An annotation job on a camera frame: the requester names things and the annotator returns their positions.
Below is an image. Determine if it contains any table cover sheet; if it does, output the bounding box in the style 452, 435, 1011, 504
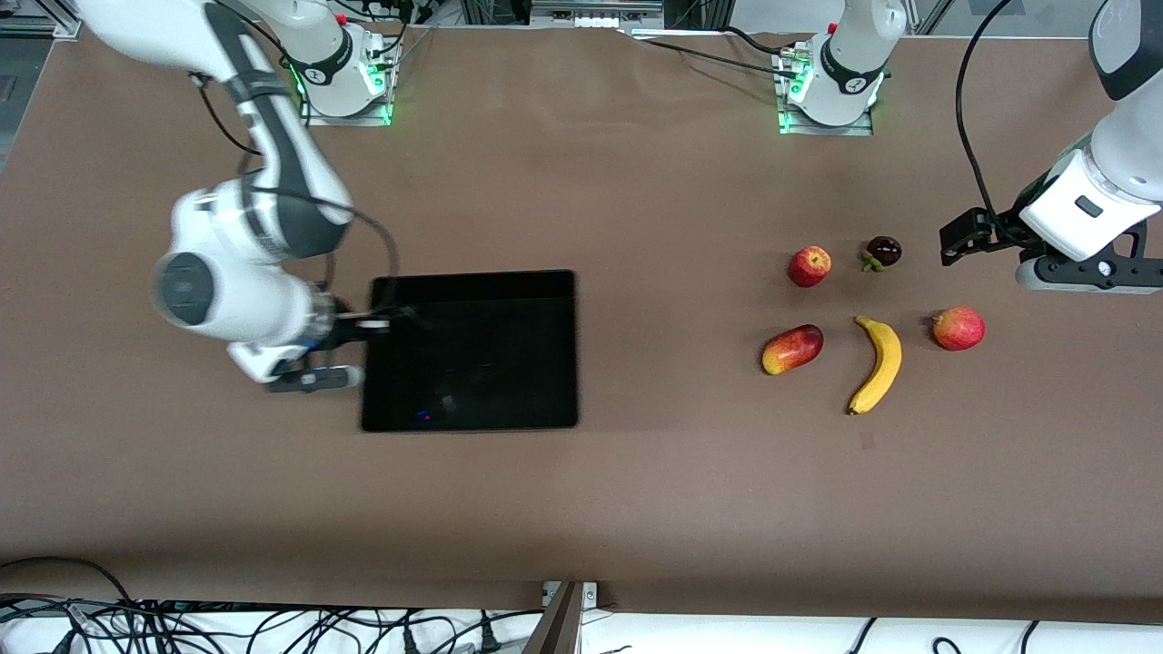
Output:
0, 18, 1163, 624

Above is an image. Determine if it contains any red yellow mango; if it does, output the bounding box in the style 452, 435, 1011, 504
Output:
761, 324, 825, 376

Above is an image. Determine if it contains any small metal bracket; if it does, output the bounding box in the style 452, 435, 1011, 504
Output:
542, 581, 600, 608

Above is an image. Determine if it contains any aluminium frame profile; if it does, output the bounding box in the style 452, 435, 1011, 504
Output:
664, 0, 733, 29

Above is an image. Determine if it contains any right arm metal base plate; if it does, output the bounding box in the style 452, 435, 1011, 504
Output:
297, 32, 394, 127

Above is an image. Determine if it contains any looped black cable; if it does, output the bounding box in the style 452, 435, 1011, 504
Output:
0, 556, 137, 605

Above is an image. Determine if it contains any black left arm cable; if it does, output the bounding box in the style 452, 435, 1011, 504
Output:
954, 0, 1015, 228

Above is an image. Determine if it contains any yellow banana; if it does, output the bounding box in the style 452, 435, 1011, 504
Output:
848, 315, 904, 416

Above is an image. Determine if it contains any white power strip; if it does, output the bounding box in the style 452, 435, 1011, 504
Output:
531, 0, 665, 29

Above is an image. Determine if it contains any black plastic box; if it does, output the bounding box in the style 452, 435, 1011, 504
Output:
361, 269, 581, 433

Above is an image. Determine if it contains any dark metal beam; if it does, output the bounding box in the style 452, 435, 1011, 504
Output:
522, 581, 585, 654

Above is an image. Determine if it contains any thin black cable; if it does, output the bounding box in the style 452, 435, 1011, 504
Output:
721, 25, 787, 55
647, 38, 796, 72

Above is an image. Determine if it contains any tangled black cable bundle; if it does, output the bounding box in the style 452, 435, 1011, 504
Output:
0, 592, 546, 654

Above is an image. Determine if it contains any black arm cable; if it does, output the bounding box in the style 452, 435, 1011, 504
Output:
189, 71, 402, 319
954, 0, 1015, 228

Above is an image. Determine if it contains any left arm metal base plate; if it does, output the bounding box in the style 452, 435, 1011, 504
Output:
775, 44, 875, 137

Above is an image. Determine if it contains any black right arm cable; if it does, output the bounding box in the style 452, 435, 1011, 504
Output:
189, 71, 402, 319

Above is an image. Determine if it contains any red striped apple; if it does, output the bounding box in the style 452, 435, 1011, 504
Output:
788, 245, 832, 289

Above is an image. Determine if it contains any dark purple mangosteen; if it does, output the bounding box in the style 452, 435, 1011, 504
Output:
860, 235, 903, 274

